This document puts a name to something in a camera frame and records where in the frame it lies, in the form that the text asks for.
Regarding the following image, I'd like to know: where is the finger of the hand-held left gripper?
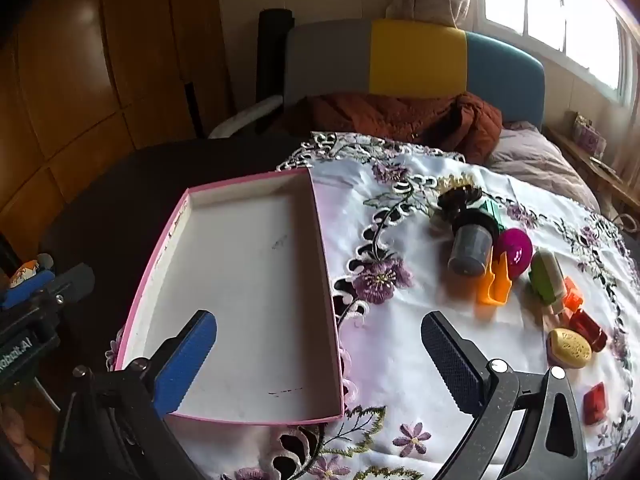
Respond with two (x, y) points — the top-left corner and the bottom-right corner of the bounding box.
(35, 263), (96, 321)
(0, 270), (56, 311)

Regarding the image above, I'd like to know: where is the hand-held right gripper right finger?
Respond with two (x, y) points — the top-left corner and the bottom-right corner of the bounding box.
(421, 311), (588, 480)

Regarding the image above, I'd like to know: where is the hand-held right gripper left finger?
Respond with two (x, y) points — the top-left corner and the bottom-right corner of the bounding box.
(50, 310), (218, 480)

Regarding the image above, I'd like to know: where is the orange plastic clip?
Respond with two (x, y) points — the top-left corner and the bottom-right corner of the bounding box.
(476, 255), (513, 307)

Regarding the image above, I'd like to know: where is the pink cardboard box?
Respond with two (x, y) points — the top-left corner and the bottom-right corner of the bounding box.
(115, 167), (346, 426)

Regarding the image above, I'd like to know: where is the clear jar with black lid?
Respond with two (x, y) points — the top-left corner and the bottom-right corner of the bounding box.
(446, 208), (502, 277)

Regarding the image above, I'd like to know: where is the magenta plastic egg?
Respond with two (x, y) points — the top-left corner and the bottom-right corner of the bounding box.
(494, 228), (534, 278)

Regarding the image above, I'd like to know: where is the small orange block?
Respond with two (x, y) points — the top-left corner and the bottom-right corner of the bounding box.
(561, 277), (585, 316)

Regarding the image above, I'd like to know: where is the red metallic cylinder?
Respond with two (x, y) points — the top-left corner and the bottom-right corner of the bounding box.
(569, 310), (608, 353)

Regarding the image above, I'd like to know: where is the green plastic stamp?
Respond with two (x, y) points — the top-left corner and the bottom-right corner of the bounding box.
(477, 197), (510, 233)

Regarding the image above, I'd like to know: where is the brown hair claw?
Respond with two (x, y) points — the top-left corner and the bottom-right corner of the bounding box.
(432, 175), (483, 226)

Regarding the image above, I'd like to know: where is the orange white green toy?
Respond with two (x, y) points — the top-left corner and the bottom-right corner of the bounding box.
(9, 254), (55, 288)

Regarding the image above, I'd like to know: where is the white embroidered floral tablecloth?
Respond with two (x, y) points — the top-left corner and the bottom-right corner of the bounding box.
(105, 131), (640, 480)

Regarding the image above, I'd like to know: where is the yellow oval block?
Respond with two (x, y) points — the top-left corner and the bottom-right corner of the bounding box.
(546, 328), (592, 370)

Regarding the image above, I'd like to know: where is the green and white toy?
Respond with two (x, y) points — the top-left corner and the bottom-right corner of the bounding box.
(529, 250), (568, 311)

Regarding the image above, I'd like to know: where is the small red block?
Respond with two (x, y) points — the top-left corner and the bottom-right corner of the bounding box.
(582, 382), (608, 426)

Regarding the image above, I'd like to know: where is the black upright bar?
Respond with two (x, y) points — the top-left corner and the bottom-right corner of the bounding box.
(182, 81), (206, 138)

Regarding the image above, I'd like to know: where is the pinkish grey pillow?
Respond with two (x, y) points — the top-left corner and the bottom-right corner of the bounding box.
(487, 121), (601, 211)

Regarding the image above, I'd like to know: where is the wooden wardrobe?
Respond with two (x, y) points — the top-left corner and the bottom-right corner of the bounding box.
(0, 0), (236, 261)

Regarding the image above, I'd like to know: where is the wooden side table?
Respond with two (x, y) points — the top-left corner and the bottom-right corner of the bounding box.
(542, 125), (640, 231)

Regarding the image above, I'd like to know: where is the white chair armrest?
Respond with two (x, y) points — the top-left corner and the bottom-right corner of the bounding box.
(207, 95), (283, 140)

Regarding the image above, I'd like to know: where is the rust brown quilted jacket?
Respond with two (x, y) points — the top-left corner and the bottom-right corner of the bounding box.
(282, 92), (502, 163)

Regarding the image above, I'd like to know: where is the purple box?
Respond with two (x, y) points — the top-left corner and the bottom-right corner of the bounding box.
(572, 112), (608, 158)

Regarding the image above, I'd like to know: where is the grey yellow blue headboard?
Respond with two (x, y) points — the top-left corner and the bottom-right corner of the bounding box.
(282, 19), (545, 128)

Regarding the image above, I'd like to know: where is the window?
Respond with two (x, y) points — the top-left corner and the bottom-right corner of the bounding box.
(475, 0), (636, 106)

